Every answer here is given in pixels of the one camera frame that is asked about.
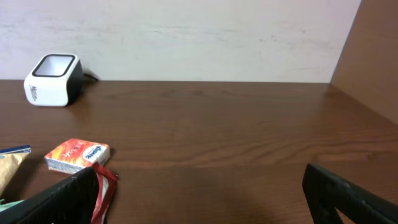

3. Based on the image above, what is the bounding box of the large white snack bag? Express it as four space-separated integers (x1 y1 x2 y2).
0 145 31 194

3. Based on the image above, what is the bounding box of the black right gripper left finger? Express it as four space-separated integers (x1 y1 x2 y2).
1 167 99 224

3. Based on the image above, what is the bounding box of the red snack packet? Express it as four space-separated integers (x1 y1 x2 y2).
91 162 118 224

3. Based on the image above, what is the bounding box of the white barcode scanner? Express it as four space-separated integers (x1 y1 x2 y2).
24 54 84 106

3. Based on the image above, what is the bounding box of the teal wet wipes packet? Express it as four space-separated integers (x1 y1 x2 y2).
0 199 24 212

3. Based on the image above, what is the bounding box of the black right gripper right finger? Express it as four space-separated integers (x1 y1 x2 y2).
302 164 397 224

